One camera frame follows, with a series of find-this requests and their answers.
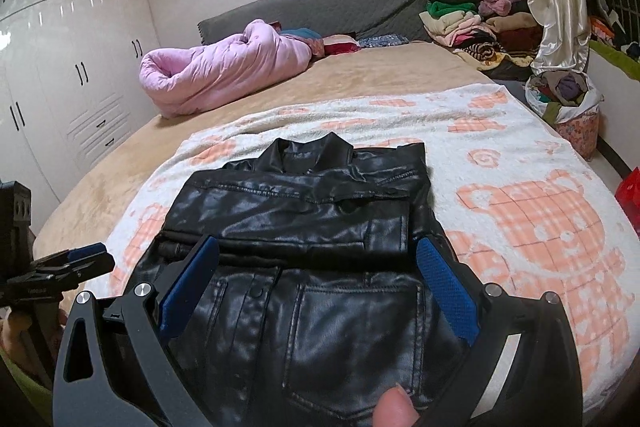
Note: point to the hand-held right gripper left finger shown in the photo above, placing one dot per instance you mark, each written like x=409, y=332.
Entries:
x=187, y=292

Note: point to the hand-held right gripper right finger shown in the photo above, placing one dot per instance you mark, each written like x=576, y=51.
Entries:
x=450, y=292

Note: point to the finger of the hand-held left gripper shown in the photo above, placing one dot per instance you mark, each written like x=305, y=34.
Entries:
x=85, y=271
x=87, y=251

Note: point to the black leather jacket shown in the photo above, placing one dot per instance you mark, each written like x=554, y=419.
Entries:
x=300, y=207

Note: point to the white bag of clothes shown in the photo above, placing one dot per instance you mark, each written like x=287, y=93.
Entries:
x=565, y=92

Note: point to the pile of folded clothes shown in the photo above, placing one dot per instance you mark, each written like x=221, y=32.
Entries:
x=460, y=22

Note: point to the heap of colourful clothes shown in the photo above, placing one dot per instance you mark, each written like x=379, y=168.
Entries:
x=607, y=29

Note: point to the person's left hand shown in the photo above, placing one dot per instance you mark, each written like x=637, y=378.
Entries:
x=15, y=334

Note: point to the person's right hand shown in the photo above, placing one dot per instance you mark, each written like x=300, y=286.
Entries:
x=396, y=407

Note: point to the white pink printed blanket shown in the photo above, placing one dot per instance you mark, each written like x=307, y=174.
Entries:
x=525, y=217

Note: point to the white wardrobe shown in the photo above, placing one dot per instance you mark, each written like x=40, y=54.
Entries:
x=60, y=57

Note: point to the beige bed sheet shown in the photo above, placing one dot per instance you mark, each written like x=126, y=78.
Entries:
x=235, y=122

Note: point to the red plastic bag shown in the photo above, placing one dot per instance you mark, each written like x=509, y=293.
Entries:
x=629, y=197

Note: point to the floral fabric basket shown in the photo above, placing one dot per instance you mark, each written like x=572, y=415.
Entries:
x=582, y=132

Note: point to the pink quilt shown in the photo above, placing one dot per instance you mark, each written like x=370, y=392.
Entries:
x=215, y=67

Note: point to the blue floral cloth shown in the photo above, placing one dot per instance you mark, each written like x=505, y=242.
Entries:
x=382, y=41

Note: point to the red pillow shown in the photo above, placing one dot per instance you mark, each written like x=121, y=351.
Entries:
x=340, y=46

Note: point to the teal cloth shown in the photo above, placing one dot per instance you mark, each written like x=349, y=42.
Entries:
x=300, y=36

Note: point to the green cloth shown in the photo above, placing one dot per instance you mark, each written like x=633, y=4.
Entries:
x=615, y=59

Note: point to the grey quilted headboard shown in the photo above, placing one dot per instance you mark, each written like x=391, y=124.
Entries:
x=340, y=2

